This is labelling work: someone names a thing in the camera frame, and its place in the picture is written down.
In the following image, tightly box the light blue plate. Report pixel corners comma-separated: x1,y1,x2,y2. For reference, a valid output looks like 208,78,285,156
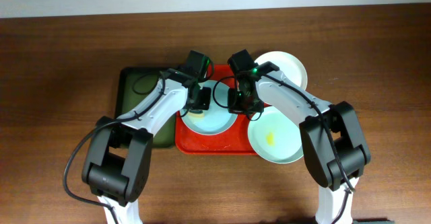
181,80,237,135

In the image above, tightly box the light green plate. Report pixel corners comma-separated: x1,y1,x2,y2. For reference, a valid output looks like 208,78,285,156
247,106,304,164

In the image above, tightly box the yellow green scrub sponge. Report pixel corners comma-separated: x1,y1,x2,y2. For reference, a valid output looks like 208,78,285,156
187,110,205,118

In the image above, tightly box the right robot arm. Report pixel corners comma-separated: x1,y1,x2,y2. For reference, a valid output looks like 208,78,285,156
228,61,371,223

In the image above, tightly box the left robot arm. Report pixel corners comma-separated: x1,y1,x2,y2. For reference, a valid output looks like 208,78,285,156
81,69,206,223

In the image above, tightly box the red plastic tray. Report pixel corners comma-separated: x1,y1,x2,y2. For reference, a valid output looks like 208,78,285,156
175,65,255,155

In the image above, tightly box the dark green water tray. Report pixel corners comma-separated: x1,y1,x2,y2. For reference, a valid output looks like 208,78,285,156
114,67,176,149

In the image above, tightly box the cream white plate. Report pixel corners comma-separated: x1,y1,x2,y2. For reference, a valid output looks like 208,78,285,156
255,51,308,90

